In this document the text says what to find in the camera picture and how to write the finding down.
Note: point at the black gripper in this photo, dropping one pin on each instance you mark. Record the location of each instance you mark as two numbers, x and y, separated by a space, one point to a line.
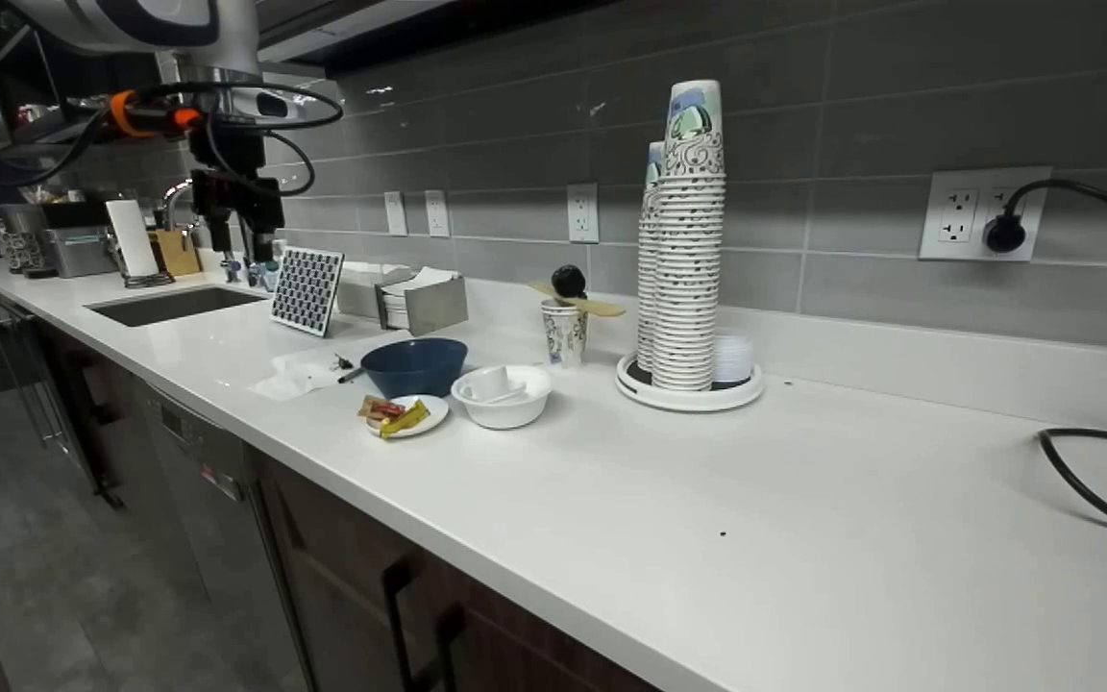
236 195

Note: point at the white bowl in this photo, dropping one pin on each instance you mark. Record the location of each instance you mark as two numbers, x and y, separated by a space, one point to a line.
432 413
500 411

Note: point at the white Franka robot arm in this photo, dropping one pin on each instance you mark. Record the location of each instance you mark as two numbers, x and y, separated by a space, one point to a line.
132 21

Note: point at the counter sink basin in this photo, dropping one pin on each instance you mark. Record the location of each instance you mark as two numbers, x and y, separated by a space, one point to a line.
173 304

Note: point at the grey tissue box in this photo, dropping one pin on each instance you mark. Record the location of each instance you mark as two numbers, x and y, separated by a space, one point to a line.
368 290

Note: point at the black binder clip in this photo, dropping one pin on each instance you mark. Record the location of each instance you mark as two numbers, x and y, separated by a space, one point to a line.
344 363

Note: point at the grey pen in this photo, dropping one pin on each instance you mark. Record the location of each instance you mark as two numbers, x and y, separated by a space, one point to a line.
352 374

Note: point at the metal napkin dispenser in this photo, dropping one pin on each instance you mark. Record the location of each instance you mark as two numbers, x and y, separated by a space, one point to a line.
425 303

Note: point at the dark blue plate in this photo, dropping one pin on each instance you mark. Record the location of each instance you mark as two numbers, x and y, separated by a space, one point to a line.
413 371

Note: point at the red packet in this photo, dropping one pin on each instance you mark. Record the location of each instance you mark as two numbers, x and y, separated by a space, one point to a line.
382 411

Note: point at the silver countertop appliance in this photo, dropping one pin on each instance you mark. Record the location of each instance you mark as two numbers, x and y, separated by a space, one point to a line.
47 240

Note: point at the yellow packet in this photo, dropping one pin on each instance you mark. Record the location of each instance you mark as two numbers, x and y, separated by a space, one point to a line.
405 422

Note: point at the short paper cup stack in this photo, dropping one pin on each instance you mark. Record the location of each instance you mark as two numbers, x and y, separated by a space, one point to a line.
649 244

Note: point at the tall paper cup stack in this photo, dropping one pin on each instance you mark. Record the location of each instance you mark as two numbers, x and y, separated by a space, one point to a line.
691 244

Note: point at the round white tray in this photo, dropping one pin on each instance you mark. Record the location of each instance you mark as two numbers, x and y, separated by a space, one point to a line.
692 395

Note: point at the white wall switch plate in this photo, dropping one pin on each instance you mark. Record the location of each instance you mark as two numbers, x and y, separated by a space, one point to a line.
583 212
435 212
395 212

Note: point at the white wall outlet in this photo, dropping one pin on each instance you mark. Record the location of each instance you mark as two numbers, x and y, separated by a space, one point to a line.
963 217

